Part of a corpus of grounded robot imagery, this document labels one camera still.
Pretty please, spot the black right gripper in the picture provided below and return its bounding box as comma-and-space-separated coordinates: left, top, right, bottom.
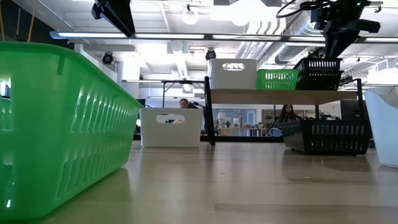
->
310, 0, 381, 60

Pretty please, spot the yellow hanging cable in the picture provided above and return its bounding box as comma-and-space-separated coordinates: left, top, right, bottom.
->
0, 6, 5, 42
27, 0, 37, 43

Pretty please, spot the green slotted plastic basket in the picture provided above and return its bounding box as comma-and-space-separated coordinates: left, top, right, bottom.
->
0, 41, 144, 222
256, 68, 300, 91

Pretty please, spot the blue white round object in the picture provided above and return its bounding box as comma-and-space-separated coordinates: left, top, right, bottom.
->
267, 127, 284, 138

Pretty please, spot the round white ceiling lamp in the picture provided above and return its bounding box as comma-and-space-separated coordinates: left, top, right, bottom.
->
182, 9, 200, 26

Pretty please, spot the long ceiling light strip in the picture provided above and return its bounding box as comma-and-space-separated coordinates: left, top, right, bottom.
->
49, 30, 398, 44

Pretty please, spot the white plastic bin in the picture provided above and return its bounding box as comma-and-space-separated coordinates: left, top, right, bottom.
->
363, 90, 398, 169
206, 58, 259, 91
139, 107, 204, 149

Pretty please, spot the wooden shelf with black legs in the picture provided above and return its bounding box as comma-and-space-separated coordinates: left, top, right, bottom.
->
204, 76, 365, 147

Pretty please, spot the silver ventilation duct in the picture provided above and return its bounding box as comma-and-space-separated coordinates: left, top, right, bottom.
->
261, 0, 371, 65

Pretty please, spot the person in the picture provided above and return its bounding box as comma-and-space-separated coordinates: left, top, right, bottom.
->
275, 104, 302, 124
178, 98, 200, 110

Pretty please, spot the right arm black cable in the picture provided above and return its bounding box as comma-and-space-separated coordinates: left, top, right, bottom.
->
275, 0, 331, 19

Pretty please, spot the black cabinet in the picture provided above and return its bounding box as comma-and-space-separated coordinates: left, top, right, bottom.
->
340, 99, 361, 121

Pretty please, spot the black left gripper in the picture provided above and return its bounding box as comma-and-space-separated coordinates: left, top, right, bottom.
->
91, 0, 137, 38

